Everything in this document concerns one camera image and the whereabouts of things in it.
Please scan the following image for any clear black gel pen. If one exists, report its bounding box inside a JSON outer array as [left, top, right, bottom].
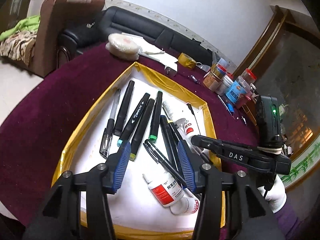
[[99, 89, 121, 159]]

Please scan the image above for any black marker light blue cap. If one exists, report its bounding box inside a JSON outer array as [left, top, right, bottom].
[[117, 93, 150, 147]]

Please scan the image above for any white pill bottle red label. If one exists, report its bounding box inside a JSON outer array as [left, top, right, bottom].
[[143, 171, 184, 207]]

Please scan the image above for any black marker yellow cap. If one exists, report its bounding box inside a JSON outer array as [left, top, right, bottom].
[[169, 121, 185, 157], [130, 99, 155, 161]]

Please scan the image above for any white round cap bottle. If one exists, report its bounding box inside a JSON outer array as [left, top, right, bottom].
[[174, 115, 196, 140]]

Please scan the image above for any black marker green cap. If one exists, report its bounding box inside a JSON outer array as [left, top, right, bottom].
[[149, 91, 163, 143]]

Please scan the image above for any white glue bottle orange cap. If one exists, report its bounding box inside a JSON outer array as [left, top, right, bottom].
[[170, 189, 200, 215]]

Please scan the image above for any black marker pink cap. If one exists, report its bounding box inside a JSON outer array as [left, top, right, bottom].
[[186, 102, 201, 134]]

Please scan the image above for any right white gloved hand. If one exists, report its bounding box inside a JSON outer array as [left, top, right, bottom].
[[258, 175, 287, 213]]

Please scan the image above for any yellow taped white tray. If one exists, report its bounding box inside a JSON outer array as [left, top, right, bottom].
[[53, 62, 215, 239]]

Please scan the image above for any blue battery pack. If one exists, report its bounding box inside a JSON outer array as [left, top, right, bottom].
[[227, 103, 234, 114]]

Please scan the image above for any blue label plastic jar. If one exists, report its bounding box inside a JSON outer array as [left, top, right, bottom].
[[226, 76, 250, 104]]

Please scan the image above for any red lid clear jar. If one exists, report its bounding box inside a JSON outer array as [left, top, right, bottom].
[[240, 68, 257, 85]]

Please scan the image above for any orange contents jar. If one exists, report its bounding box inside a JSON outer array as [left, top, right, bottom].
[[203, 64, 227, 92]]

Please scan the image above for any white power adapter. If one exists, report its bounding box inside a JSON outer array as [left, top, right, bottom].
[[164, 66, 177, 77]]

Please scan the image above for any yellow tape roll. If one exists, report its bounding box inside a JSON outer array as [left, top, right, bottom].
[[178, 53, 197, 69]]

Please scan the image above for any white papers stack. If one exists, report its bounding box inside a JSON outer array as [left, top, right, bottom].
[[122, 33, 178, 72]]

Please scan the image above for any round wrapped white pad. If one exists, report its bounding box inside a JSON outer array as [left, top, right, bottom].
[[106, 33, 140, 61]]

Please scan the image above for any black leather sofa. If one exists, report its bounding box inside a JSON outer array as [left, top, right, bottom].
[[57, 6, 213, 67]]

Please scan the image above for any green and patterned cloth pile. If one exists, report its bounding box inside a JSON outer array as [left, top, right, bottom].
[[1, 15, 41, 66]]

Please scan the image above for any brown armchair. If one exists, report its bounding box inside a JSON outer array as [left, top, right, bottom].
[[29, 0, 105, 77]]

